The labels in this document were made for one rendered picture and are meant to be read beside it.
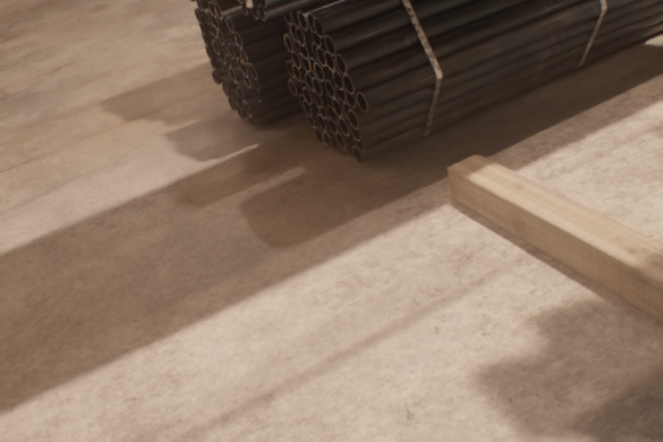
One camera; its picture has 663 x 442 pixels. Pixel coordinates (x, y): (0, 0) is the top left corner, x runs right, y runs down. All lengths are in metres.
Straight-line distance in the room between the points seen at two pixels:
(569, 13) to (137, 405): 1.70
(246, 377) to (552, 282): 0.70
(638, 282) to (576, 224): 0.21
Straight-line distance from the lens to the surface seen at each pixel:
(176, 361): 1.71
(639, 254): 1.57
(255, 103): 2.64
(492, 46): 2.23
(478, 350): 1.51
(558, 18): 2.39
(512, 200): 1.77
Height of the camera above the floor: 1.01
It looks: 28 degrees down
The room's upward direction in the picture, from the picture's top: 15 degrees counter-clockwise
